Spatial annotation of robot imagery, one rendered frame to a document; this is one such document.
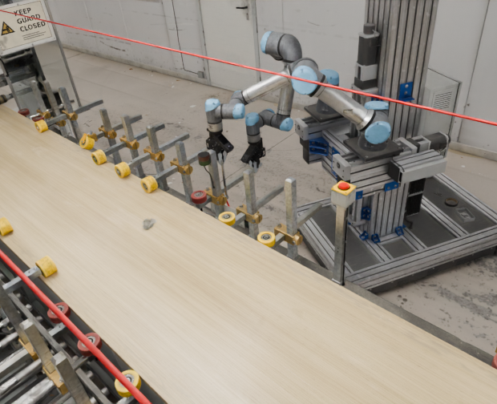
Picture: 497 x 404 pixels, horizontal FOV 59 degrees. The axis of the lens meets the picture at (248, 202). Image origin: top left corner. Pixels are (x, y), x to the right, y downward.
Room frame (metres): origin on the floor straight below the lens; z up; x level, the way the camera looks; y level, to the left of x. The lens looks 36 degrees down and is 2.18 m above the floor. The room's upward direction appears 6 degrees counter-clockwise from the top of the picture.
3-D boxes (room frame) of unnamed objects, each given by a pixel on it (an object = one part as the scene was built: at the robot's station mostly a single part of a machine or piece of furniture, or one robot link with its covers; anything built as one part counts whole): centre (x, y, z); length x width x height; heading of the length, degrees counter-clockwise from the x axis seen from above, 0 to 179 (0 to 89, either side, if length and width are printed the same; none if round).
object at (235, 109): (2.02, 0.03, 1.29); 0.11 x 0.11 x 0.08; 77
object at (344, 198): (1.36, -0.37, 1.18); 0.07 x 0.07 x 0.08; 44
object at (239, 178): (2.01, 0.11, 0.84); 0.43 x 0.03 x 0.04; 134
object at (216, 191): (1.90, 0.16, 0.90); 0.03 x 0.03 x 0.48; 44
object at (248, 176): (1.72, -0.01, 0.87); 0.03 x 0.03 x 0.48; 44
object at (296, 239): (1.56, -0.17, 0.84); 0.13 x 0.06 x 0.05; 44
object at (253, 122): (2.18, -0.07, 1.12); 0.09 x 0.08 x 0.11; 134
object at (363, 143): (1.97, -0.67, 1.09); 0.15 x 0.15 x 0.10
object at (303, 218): (1.62, -0.20, 0.83); 0.43 x 0.03 x 0.04; 134
